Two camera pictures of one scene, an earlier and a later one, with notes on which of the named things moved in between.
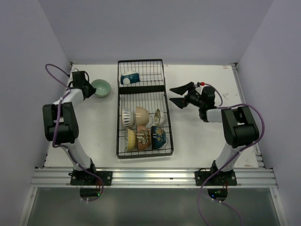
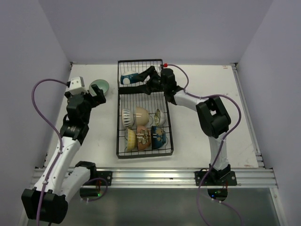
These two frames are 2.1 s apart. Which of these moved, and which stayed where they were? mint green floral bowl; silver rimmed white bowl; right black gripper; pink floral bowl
Moved: right black gripper
Stayed: silver rimmed white bowl; mint green floral bowl; pink floral bowl
